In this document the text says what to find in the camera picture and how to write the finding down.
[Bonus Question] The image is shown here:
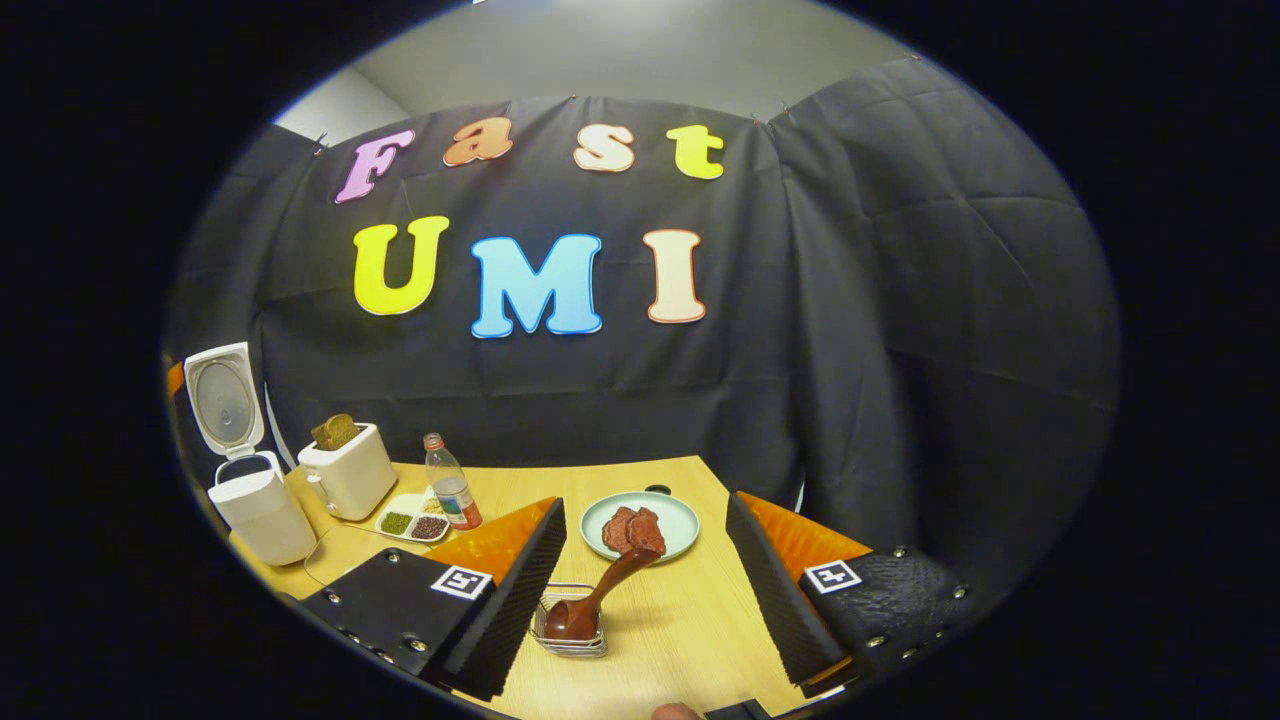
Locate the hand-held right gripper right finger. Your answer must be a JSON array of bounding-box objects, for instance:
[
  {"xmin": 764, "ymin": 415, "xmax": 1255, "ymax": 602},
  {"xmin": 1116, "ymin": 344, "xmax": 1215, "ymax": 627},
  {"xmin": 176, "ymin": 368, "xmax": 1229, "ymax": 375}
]
[{"xmin": 725, "ymin": 490, "xmax": 986, "ymax": 699}]

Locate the wire chopstick holder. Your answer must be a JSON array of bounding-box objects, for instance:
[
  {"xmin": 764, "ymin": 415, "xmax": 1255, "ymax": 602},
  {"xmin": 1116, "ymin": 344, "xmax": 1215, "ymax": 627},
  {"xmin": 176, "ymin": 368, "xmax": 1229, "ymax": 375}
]
[{"xmin": 530, "ymin": 583, "xmax": 609, "ymax": 658}]

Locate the clear plastic bottle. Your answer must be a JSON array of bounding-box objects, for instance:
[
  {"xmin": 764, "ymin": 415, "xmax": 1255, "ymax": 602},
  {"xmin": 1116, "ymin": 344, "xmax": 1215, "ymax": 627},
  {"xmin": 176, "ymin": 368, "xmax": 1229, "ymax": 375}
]
[{"xmin": 424, "ymin": 433, "xmax": 483, "ymax": 531}]

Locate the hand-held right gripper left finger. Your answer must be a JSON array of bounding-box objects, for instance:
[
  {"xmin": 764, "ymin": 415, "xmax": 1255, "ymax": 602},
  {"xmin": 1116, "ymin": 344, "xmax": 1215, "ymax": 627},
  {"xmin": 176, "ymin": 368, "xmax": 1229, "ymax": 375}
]
[{"xmin": 300, "ymin": 497, "xmax": 568, "ymax": 701}]

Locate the black backdrop cloth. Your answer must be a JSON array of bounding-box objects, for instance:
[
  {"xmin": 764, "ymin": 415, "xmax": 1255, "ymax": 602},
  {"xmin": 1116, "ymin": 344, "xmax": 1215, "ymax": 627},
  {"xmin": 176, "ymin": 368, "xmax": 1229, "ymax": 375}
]
[{"xmin": 165, "ymin": 55, "xmax": 1121, "ymax": 601}]

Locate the pale green plate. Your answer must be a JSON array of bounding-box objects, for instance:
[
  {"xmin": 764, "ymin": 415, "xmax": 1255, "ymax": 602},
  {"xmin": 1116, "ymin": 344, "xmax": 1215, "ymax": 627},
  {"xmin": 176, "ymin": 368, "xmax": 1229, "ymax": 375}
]
[{"xmin": 580, "ymin": 491, "xmax": 701, "ymax": 563}]

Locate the brown wooden spoon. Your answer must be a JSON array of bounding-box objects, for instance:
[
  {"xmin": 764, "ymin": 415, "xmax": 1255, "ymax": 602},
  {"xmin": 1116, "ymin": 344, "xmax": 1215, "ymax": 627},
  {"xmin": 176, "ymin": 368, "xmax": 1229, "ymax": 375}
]
[{"xmin": 543, "ymin": 546, "xmax": 661, "ymax": 642}]

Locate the white divided grain dish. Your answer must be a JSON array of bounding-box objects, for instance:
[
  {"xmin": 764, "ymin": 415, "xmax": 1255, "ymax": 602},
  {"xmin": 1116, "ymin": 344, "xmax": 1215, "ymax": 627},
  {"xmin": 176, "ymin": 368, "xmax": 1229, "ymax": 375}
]
[{"xmin": 375, "ymin": 492, "xmax": 451, "ymax": 544}]

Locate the white toaster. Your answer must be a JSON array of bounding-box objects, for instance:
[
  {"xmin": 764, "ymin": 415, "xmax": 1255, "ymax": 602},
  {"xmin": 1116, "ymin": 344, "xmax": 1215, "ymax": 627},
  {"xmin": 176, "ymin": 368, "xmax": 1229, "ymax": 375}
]
[{"xmin": 298, "ymin": 422, "xmax": 398, "ymax": 522}]

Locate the white rice cooker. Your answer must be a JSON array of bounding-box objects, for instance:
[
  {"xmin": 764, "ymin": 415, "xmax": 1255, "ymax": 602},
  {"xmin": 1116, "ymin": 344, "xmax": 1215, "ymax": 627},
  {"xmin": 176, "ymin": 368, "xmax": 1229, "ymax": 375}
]
[{"xmin": 183, "ymin": 342, "xmax": 317, "ymax": 567}]

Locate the red meat slice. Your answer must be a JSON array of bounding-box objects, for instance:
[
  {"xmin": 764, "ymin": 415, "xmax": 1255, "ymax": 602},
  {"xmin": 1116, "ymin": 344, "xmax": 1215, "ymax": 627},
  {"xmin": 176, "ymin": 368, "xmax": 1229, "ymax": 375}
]
[
  {"xmin": 628, "ymin": 508, "xmax": 667, "ymax": 557},
  {"xmin": 601, "ymin": 506, "xmax": 641, "ymax": 556}
]

